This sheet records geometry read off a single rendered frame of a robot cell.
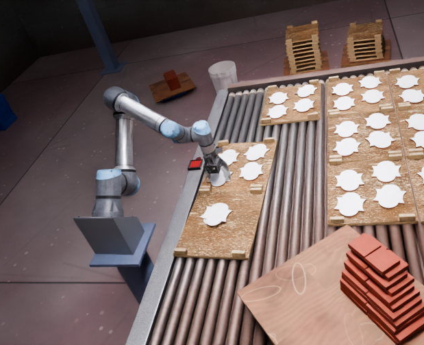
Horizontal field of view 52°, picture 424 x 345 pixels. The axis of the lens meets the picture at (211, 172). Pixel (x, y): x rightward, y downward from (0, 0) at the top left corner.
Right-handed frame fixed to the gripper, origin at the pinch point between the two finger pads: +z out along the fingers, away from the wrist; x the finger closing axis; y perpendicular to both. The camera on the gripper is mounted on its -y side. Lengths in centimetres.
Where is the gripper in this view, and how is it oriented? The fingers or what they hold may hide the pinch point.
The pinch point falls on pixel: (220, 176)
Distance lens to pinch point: 225.6
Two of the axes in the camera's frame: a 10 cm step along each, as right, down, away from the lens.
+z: 2.6, 7.5, 6.1
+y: -2.5, 6.6, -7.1
